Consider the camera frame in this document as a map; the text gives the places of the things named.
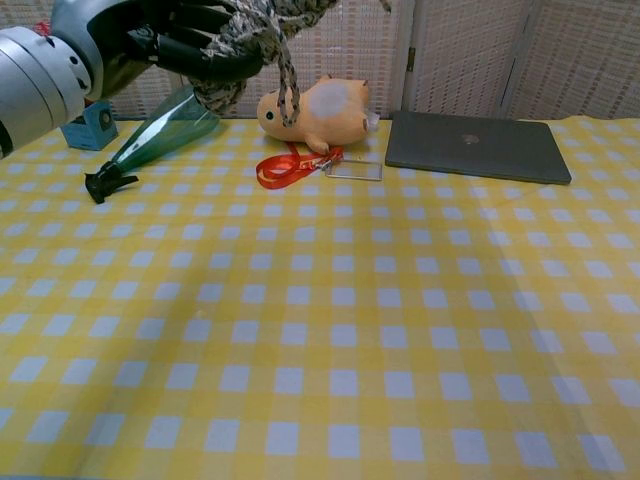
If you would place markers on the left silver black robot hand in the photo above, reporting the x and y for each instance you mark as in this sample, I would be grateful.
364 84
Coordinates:
100 30

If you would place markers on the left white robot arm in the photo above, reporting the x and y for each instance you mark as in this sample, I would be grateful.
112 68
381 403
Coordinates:
35 90

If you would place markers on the yellow checkered tablecloth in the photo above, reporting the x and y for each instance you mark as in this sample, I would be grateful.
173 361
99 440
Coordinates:
320 350

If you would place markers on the small blue cardboard box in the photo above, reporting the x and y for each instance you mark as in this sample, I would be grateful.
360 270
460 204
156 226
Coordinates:
95 130

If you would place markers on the green spray bottle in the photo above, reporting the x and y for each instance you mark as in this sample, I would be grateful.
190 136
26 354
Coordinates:
160 132

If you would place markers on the yellow plush toy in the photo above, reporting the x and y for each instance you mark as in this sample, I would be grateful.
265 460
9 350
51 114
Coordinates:
330 125

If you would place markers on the clear badge holder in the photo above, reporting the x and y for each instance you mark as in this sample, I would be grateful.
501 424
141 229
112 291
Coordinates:
355 171

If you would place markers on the woven folding screen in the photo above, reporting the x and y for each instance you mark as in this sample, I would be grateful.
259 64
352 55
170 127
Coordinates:
460 50

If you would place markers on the grey laptop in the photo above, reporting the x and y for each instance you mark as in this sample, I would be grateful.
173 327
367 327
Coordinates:
475 145

